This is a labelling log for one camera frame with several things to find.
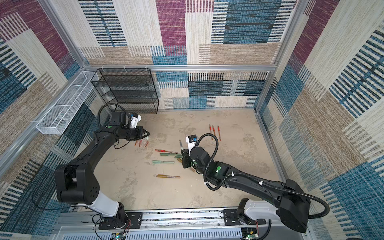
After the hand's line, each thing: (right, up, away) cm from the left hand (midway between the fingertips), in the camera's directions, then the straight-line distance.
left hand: (148, 131), depth 87 cm
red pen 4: (+6, -13, +12) cm, 19 cm away
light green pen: (+19, -5, -10) cm, 22 cm away
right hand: (+21, -11, -10) cm, 25 cm away
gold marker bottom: (+11, -26, 0) cm, 28 cm away
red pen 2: (+40, 0, +22) cm, 45 cm away
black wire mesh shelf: (-21, +28, +22) cm, 42 cm away
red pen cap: (-10, -9, +16) cm, 21 cm away
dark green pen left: (+10, -15, +10) cm, 21 cm away
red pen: (+37, +1, +22) cm, 43 cm away
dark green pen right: (+16, -16, +9) cm, 25 cm away
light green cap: (0, -3, -1) cm, 4 cm away
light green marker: (+5, -19, +6) cm, 20 cm away
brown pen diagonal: (+25, -15, -20) cm, 35 cm away
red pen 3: (+44, +1, +22) cm, 49 cm away
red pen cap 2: (-5, -8, +16) cm, 18 cm away
